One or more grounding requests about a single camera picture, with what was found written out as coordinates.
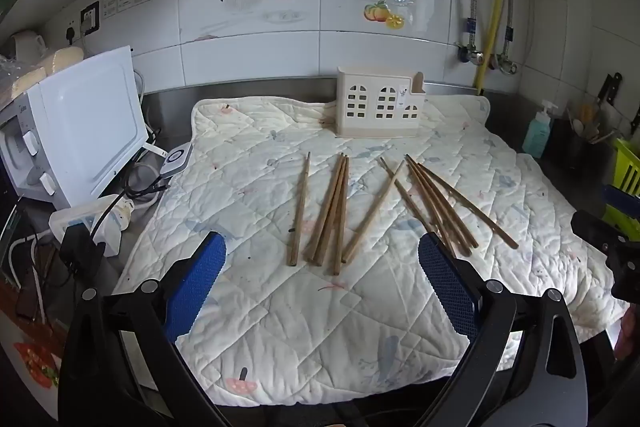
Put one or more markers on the black wall switch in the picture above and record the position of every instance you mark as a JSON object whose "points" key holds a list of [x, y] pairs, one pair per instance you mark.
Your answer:
{"points": [[90, 17]]}

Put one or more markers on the beige plastic utensil holder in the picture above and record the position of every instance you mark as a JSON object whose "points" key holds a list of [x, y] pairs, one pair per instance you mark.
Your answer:
{"points": [[372, 107]]}

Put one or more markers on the metal water valve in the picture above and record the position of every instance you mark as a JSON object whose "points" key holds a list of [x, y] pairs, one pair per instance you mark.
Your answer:
{"points": [[505, 64], [470, 53]]}

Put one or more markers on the black utensil container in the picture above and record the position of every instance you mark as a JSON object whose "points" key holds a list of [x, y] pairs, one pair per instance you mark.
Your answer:
{"points": [[582, 152]]}

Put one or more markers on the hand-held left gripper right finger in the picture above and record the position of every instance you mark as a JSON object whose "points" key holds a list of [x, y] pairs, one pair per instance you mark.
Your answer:
{"points": [[445, 287]]}

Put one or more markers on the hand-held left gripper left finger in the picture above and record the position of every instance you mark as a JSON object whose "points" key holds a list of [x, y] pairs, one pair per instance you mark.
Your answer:
{"points": [[200, 287]]}

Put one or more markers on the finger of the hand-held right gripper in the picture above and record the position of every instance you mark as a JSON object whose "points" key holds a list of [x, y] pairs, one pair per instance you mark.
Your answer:
{"points": [[595, 229]]}

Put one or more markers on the beige electric kettle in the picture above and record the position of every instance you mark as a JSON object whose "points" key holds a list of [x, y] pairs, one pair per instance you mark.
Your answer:
{"points": [[27, 44]]}

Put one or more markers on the white microwave oven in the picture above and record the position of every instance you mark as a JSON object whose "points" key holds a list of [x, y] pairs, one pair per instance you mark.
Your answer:
{"points": [[85, 127]]}

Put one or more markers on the black power adapter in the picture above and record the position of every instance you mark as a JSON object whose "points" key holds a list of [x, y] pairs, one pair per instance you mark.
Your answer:
{"points": [[80, 249]]}

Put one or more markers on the white digital kitchen scale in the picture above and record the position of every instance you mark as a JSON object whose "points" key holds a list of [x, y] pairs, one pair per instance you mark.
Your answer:
{"points": [[176, 159]]}

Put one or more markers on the white power strip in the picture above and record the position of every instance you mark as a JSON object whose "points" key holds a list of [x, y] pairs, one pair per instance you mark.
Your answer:
{"points": [[95, 219]]}

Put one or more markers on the cream quilted mat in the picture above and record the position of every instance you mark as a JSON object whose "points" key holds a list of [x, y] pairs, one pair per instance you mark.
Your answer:
{"points": [[260, 307]]}

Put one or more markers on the teal soap dispenser bottle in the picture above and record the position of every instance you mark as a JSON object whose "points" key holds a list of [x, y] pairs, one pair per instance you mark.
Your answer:
{"points": [[539, 132]]}

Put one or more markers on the green plastic basket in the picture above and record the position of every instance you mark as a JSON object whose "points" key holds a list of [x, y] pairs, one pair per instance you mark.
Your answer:
{"points": [[627, 167]]}

